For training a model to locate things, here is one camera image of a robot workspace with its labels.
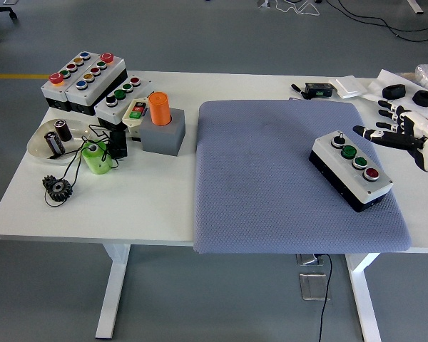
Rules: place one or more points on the white foam sheet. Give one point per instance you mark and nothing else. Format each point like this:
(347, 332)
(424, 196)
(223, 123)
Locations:
(378, 82)

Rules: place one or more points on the control box with black knob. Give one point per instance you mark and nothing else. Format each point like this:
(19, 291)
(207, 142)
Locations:
(105, 112)

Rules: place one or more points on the beige three-button switch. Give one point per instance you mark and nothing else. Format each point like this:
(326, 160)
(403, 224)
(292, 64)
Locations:
(135, 111)

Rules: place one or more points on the control box with key switch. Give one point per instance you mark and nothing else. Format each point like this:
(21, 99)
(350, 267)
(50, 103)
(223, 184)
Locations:
(346, 162)

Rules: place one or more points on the grey-blue textured mat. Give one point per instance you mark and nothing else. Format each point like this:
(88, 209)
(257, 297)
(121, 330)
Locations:
(264, 185)

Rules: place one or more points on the black office chair base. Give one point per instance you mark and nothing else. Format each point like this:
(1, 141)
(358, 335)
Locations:
(11, 15)

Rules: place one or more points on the metal floor outlet lid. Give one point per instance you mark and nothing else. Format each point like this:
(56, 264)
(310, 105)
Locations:
(308, 259)

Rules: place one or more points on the orange plastic cylinder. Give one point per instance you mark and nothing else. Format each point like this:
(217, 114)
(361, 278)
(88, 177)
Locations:
(159, 110)

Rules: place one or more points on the metal floor outlet box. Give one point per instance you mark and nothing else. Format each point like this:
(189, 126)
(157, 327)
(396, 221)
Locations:
(312, 286)

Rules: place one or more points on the black metal gear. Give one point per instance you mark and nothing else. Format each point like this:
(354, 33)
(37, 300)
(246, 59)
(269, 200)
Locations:
(58, 189)

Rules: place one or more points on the grey square block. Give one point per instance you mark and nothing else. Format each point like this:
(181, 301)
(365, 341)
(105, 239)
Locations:
(160, 140)

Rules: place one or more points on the green plastic cylinder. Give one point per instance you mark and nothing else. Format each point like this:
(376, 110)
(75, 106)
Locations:
(96, 160)

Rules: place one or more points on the black capacitor cylinder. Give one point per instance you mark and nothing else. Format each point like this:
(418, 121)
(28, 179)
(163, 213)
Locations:
(63, 131)
(54, 143)

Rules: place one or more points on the white table leg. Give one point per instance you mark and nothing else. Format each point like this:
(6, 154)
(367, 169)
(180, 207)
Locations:
(365, 303)
(112, 292)

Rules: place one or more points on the shiny metal dish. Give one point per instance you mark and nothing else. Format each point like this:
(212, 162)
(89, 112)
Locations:
(39, 146)

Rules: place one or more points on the black marker pen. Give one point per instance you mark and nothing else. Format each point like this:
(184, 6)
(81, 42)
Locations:
(296, 88)

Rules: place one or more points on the black module with green connector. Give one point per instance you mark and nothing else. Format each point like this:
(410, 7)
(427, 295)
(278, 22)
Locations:
(319, 89)

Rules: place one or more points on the five-button control box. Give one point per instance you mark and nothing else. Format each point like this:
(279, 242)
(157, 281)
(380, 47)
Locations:
(53, 93)
(79, 96)

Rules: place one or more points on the small black component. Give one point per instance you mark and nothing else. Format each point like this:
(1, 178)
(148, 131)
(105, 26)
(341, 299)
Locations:
(118, 144)

